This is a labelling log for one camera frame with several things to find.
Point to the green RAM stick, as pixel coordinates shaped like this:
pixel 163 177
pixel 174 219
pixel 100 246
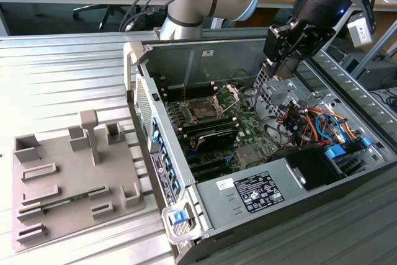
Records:
pixel 71 199

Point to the perforated metal drive cage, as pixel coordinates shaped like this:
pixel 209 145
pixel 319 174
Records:
pixel 273 97

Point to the grey computer on floor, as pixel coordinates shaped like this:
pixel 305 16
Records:
pixel 378 74

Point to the installed black RAM stick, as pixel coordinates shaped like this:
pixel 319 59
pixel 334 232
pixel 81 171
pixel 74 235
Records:
pixel 206 122

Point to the blue case latch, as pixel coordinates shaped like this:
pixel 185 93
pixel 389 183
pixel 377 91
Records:
pixel 179 218

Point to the CPU socket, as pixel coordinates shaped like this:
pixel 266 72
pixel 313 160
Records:
pixel 201 110

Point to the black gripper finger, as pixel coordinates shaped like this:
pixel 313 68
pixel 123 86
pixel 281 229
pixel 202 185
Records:
pixel 313 40
pixel 277 41

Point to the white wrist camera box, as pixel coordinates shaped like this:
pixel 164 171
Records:
pixel 359 33

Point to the thin metal locking lever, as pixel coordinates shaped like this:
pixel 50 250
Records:
pixel 185 92

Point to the open grey PC case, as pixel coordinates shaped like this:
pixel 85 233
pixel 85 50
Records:
pixel 217 63

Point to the green motherboard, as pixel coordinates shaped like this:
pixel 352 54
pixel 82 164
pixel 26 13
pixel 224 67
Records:
pixel 254 128

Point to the blue disk carrier latch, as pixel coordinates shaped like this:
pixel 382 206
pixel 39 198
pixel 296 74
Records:
pixel 335 152

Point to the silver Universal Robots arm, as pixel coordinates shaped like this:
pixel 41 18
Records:
pixel 186 7

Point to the black plastic air duct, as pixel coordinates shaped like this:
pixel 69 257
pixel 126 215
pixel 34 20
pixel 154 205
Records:
pixel 310 165

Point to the grey plastic parts rack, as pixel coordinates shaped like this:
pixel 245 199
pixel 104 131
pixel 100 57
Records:
pixel 77 168

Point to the grey power supply unit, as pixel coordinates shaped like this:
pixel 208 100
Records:
pixel 217 209

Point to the black office chair base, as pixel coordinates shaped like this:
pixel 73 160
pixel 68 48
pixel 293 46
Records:
pixel 108 7

